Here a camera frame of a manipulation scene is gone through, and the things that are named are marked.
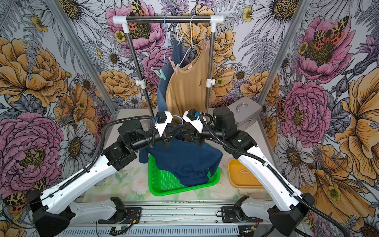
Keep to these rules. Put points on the yellow plastic tray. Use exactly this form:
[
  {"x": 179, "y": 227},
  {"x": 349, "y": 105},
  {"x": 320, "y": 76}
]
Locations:
[{"x": 241, "y": 180}]

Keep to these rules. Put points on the dark blue t-shirt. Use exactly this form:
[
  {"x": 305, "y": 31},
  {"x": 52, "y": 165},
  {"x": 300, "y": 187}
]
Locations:
[{"x": 191, "y": 164}]

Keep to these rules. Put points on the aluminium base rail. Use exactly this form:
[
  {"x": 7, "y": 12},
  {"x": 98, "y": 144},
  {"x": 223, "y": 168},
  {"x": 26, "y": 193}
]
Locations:
[{"x": 186, "y": 218}]

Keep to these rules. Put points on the teal plastic clothespin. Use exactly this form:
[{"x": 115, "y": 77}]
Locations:
[{"x": 159, "y": 73}]

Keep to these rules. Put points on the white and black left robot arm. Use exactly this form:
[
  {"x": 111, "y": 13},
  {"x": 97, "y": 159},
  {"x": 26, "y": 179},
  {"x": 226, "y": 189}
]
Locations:
[{"x": 55, "y": 209}]

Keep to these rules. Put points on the pink clothespin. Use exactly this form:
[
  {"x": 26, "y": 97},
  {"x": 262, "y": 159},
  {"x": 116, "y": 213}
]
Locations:
[{"x": 175, "y": 67}]

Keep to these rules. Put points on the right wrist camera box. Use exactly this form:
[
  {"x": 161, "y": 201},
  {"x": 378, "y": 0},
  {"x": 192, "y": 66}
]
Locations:
[{"x": 195, "y": 119}]

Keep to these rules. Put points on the light blue t-shirt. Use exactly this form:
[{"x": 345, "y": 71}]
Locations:
[{"x": 176, "y": 56}]

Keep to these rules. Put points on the green perforated plastic basket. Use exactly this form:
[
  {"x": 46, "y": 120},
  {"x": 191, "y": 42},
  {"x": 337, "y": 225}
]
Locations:
[{"x": 163, "y": 183}]

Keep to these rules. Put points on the tan tank top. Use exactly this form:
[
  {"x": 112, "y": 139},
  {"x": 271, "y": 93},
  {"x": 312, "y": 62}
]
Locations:
[{"x": 187, "y": 87}]

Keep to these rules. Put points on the metal clothes rack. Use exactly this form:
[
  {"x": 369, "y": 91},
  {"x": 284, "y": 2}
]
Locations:
[{"x": 213, "y": 20}]

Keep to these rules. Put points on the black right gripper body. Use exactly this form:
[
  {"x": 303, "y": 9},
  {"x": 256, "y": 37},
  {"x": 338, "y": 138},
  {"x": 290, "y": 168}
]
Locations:
[{"x": 199, "y": 138}]

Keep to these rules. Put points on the silver metal case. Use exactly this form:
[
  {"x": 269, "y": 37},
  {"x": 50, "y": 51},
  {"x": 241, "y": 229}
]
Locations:
[{"x": 246, "y": 112}]

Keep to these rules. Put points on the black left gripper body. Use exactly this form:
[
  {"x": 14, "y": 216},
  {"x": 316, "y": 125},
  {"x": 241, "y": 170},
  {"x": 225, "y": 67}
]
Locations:
[{"x": 166, "y": 137}]

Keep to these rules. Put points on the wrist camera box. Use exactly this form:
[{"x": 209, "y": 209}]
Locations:
[
  {"x": 163, "y": 118},
  {"x": 195, "y": 119}
]

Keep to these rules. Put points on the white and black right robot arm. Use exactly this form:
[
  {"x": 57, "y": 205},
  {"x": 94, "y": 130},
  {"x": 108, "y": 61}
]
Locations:
[{"x": 290, "y": 204}]

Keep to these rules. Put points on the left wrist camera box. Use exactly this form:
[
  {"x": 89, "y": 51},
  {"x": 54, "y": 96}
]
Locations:
[{"x": 163, "y": 118}]

